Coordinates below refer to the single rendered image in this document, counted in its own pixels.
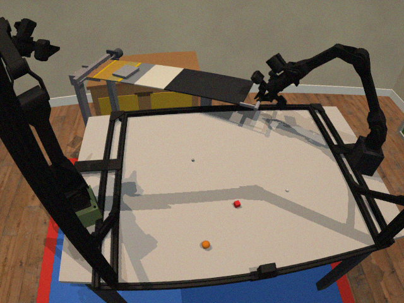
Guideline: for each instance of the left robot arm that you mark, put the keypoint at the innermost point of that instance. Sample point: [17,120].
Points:
[37,110]

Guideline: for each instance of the orange ball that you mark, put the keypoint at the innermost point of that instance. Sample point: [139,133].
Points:
[205,244]

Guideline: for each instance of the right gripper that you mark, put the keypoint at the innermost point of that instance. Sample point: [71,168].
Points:
[273,87]

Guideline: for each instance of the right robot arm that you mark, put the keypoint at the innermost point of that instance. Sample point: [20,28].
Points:
[359,57]

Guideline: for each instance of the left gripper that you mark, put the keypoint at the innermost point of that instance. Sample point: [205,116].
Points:
[42,48]

